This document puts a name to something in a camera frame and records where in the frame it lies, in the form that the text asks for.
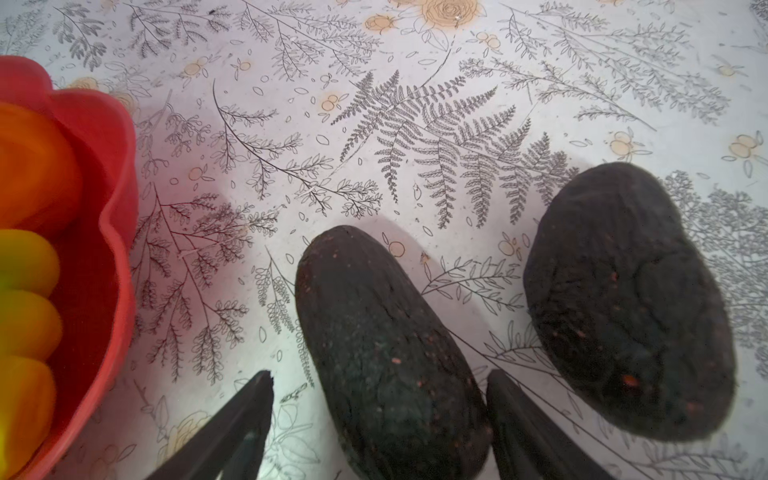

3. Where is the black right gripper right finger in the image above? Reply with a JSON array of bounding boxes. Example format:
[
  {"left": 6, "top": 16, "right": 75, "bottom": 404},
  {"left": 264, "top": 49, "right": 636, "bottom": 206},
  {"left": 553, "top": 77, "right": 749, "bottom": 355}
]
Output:
[{"left": 486, "top": 369, "right": 612, "bottom": 480}]

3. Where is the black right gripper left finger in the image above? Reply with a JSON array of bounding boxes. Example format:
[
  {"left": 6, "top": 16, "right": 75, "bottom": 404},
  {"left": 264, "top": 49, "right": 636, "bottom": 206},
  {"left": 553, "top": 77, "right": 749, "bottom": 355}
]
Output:
[{"left": 148, "top": 370, "right": 274, "bottom": 480}]

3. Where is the dark fake avocado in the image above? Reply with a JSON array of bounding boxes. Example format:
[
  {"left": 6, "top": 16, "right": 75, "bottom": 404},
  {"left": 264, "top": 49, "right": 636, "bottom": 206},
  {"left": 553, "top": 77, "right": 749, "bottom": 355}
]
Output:
[
  {"left": 523, "top": 163, "right": 736, "bottom": 442},
  {"left": 295, "top": 225, "right": 493, "bottom": 479}
]

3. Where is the yellow fake banana bunch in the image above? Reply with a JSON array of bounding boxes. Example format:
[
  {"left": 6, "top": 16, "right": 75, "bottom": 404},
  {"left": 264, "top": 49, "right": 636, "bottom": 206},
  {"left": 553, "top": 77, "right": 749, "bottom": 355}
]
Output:
[{"left": 1, "top": 229, "right": 62, "bottom": 479}]

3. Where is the orange fake orange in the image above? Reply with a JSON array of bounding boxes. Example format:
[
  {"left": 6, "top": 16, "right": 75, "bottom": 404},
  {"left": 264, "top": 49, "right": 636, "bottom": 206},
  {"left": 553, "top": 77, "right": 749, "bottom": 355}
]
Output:
[{"left": 1, "top": 103, "right": 83, "bottom": 238}]

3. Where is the red flower-shaped fruit bowl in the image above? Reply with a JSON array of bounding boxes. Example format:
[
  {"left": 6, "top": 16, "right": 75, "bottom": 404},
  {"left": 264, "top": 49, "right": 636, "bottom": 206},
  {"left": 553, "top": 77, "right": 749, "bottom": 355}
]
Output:
[{"left": 1, "top": 56, "right": 138, "bottom": 479}]

